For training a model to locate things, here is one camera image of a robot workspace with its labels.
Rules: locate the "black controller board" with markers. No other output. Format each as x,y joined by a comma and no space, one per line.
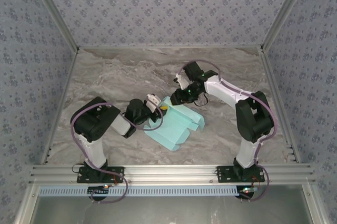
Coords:
98,191
246,192

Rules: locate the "aluminium frame post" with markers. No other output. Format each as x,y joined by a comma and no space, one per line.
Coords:
285,10
52,10

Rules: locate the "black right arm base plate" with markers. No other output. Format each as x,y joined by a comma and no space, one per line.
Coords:
223,176

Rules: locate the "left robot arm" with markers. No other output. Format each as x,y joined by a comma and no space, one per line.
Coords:
92,121

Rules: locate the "teal paper box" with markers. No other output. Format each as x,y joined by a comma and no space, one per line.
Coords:
173,126

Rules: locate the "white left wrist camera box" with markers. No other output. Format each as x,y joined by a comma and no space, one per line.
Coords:
152,102

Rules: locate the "aluminium table side rail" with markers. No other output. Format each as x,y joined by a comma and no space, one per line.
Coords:
278,108
59,108

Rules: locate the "grey metal panel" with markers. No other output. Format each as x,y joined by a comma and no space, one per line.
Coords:
171,210

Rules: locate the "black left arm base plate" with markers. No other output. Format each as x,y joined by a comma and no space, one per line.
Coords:
116,175

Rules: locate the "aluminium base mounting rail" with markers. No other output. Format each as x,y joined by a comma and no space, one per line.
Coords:
171,174

